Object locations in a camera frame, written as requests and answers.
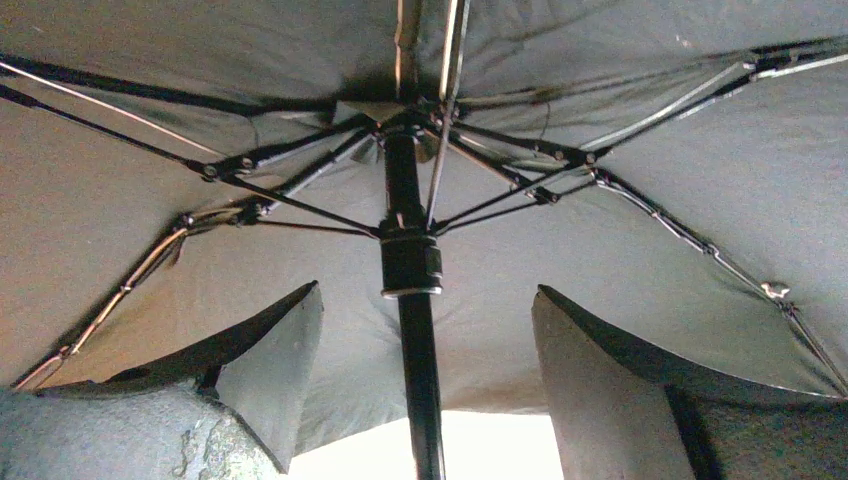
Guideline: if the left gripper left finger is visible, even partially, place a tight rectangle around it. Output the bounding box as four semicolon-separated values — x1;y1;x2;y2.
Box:
1;282;324;479

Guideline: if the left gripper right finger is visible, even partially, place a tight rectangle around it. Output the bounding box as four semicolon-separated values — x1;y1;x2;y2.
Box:
531;285;847;479

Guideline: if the beige folding umbrella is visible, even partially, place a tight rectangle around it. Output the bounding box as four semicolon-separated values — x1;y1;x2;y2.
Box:
1;1;847;479

